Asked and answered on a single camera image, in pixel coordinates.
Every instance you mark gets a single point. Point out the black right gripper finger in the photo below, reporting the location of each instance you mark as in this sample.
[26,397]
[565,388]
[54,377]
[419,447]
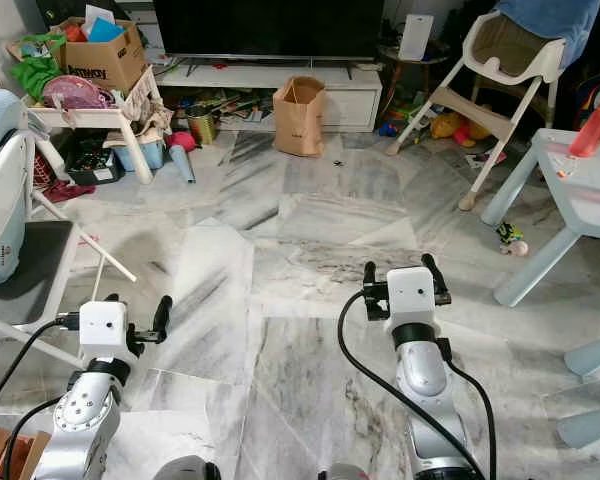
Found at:
[369,280]
[443,290]

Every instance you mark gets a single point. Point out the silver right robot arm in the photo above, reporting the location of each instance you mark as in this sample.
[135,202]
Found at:
[425,375]

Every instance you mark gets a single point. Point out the grey folding chair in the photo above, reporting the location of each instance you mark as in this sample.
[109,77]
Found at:
[45,270]

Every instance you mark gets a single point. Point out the small colourful floor toy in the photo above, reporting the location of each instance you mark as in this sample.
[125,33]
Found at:
[510,236]

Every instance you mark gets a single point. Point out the black box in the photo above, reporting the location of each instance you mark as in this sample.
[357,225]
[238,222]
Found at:
[92,165]

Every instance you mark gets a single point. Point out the light blue bucket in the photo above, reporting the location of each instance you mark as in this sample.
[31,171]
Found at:
[150,155]

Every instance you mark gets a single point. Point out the light blue tube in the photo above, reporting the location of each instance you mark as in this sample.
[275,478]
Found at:
[183,167]

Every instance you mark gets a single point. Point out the grey left robot leg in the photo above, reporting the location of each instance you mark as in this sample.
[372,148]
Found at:
[185,470]

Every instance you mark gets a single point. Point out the grey robot leg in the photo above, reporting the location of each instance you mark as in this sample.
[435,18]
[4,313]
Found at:
[185,470]
[343,473]

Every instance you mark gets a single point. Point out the yellow plush toy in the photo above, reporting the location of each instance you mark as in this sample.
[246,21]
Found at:
[445,125]

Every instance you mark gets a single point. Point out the light blue plastic stool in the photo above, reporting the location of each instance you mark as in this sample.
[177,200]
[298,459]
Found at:
[595,355]

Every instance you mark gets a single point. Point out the light blue plastic table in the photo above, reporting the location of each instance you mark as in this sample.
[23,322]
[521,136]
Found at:
[585,195]

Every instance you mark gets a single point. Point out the brown paper bag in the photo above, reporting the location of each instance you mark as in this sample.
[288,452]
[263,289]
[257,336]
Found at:
[300,120]

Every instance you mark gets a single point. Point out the white television console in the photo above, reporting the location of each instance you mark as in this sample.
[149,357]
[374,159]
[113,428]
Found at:
[350,100]

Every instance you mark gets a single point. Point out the small white rack table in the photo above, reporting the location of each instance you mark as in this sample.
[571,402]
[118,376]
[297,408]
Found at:
[90,118]

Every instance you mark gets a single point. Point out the grey right robot leg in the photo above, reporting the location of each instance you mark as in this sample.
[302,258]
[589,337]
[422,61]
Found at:
[343,473]

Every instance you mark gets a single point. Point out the metal tin can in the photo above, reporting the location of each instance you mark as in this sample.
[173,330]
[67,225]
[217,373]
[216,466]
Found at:
[202,128]

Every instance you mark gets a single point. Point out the plain pink drink bottle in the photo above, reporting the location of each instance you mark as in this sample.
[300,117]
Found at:
[590,135]

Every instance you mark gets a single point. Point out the dark wooden side table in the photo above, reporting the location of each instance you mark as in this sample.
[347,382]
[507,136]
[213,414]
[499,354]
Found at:
[390,55]

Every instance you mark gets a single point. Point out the brown cardboard box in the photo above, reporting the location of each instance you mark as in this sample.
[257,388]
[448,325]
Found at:
[110,65]

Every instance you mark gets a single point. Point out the green cloth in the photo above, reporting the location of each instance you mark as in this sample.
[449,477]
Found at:
[35,75]

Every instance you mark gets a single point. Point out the white router box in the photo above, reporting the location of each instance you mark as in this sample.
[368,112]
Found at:
[417,38]

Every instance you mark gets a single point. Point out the white baby high chair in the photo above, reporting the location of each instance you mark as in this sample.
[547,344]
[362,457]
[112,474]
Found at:
[505,50]

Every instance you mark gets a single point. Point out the blue paper folder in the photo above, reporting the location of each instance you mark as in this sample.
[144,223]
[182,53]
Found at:
[105,30]

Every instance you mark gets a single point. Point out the black flat television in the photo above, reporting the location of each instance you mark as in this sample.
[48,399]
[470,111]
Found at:
[270,25]

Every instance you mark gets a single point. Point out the blue denim cloth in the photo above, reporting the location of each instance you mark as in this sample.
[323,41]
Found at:
[555,20]

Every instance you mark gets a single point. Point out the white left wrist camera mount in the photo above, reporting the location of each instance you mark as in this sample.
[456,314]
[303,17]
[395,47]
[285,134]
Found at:
[105,328]

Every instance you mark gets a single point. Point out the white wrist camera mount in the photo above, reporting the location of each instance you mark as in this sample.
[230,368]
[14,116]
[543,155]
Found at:
[105,328]
[412,292]

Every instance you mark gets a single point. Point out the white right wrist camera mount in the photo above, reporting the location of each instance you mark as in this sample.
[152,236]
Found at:
[412,292]

